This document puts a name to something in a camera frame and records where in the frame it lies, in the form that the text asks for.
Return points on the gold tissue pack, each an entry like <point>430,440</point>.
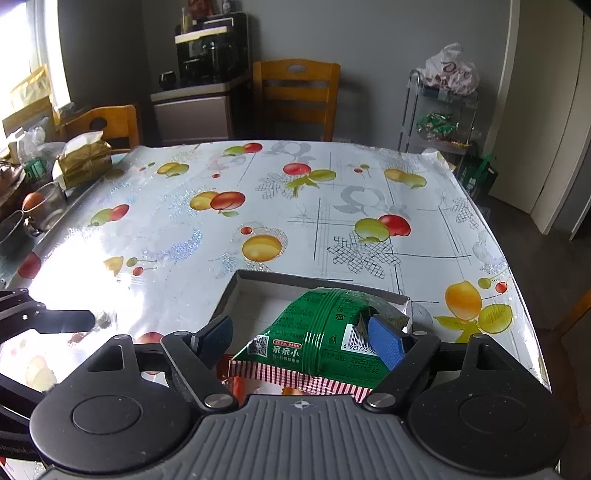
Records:
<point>85,161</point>

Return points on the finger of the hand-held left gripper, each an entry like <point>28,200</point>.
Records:
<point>69,321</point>
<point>21,394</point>

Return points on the grey cabinet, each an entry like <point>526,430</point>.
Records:
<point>194,117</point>

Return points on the brown pot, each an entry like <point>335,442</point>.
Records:
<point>10,182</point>

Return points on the green shopping bag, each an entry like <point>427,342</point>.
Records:
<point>480,175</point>

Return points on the yellow paper bag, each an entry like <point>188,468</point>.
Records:
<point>30,87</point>

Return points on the fruit print tablecloth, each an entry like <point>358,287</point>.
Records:
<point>323,207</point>

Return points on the crumpled white plastic bag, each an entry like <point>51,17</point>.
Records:
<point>39,143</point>

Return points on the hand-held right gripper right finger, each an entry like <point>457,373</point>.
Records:
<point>385,341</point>

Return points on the black coffee machine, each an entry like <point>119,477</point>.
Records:
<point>212,55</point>

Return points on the white cardboard box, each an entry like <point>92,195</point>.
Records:
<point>258,304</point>

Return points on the green snack bag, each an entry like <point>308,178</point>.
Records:
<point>314,341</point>

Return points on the brown egg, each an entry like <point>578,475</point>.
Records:
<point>33,201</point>

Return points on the wooden chair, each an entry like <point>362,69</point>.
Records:
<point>120,120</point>
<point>318,74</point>

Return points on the green packets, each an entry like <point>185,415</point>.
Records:
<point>436,124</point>

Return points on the small black pot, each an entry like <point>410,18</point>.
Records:
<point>167,81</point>

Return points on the glass cup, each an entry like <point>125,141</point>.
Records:
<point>55,205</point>

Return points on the white door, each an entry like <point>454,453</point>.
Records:
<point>545,115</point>

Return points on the small green box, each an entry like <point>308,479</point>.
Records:
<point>34,168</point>

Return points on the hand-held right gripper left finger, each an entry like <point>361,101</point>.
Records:
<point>217,339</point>

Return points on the metal rack cart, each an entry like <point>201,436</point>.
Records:
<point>406,106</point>

